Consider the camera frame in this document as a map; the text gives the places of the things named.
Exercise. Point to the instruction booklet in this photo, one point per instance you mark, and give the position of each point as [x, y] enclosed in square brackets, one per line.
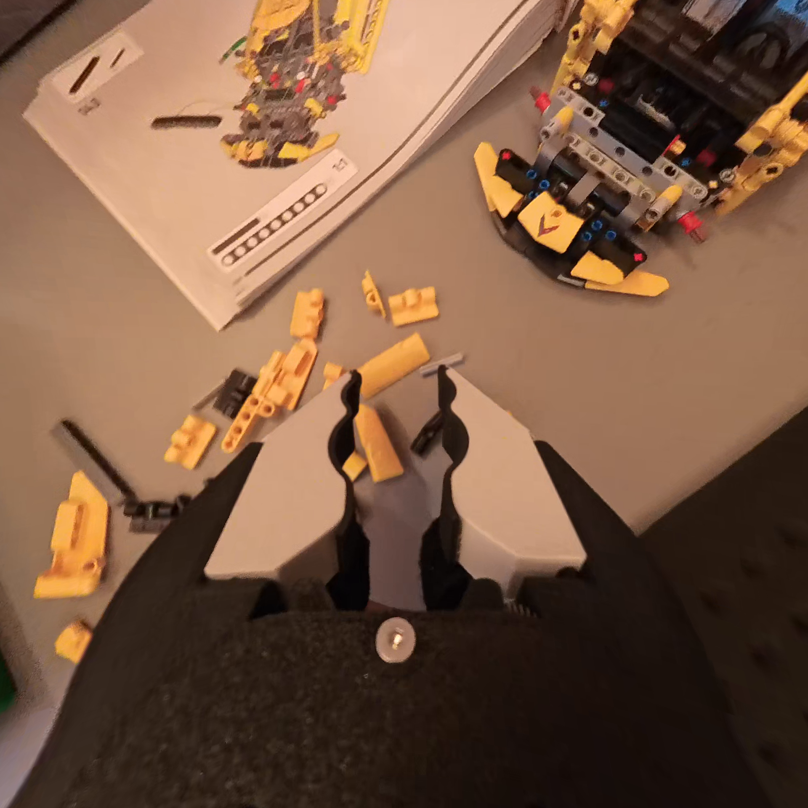
[158, 189]

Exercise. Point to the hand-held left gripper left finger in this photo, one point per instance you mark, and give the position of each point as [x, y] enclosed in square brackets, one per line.
[284, 505]

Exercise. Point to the yellow brick car model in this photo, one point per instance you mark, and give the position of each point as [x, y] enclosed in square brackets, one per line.
[644, 113]

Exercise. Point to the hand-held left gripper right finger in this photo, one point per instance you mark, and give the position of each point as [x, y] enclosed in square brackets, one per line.
[511, 498]

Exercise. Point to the green storage bin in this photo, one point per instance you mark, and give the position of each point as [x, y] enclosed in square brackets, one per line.
[5, 685]

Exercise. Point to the pile of yellow brick pieces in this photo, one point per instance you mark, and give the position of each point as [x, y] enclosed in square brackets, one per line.
[391, 363]

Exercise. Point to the grey desk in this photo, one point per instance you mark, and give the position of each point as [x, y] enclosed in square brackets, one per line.
[568, 379]

